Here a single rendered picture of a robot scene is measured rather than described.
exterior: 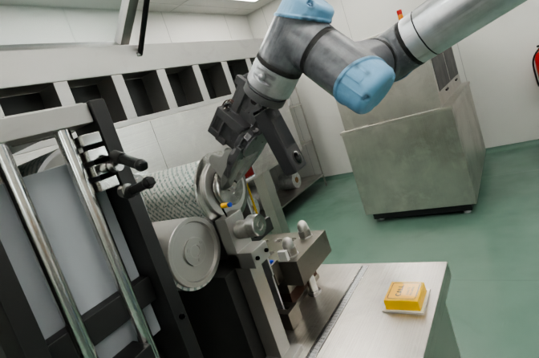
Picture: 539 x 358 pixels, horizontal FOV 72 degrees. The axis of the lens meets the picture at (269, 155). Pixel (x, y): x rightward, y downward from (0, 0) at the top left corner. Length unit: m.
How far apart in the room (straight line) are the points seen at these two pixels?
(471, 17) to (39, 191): 0.55
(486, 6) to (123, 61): 0.85
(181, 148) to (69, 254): 0.72
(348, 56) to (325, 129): 5.14
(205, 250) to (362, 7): 4.80
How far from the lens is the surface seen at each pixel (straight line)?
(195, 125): 1.19
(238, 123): 0.60
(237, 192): 0.74
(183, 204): 0.74
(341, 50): 0.51
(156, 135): 1.08
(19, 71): 0.96
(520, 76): 5.06
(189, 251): 0.67
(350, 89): 0.49
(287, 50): 0.54
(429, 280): 0.93
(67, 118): 0.44
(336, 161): 5.70
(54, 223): 0.45
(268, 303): 0.76
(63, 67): 1.01
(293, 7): 0.53
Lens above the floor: 1.37
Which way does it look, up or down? 7 degrees down
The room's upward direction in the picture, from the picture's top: 18 degrees counter-clockwise
